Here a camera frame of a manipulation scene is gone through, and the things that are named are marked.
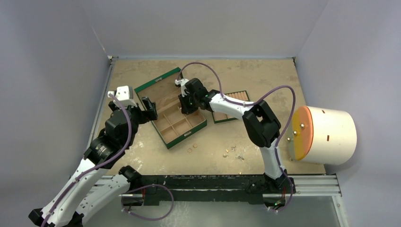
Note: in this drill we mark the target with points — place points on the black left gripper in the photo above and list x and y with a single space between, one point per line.
146 115

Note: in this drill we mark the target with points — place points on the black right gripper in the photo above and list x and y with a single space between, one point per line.
185 102

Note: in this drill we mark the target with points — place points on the green jewelry box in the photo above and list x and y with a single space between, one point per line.
172 126

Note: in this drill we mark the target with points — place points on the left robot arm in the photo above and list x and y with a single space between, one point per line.
74 205

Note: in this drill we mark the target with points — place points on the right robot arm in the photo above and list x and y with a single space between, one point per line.
262 127

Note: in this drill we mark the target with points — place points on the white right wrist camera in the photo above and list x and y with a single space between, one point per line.
181 83

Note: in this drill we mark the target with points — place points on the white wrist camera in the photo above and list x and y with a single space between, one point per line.
181 83
123 97

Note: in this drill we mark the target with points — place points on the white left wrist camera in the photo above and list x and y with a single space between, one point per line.
123 97

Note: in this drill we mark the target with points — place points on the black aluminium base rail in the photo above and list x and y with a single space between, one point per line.
150 190

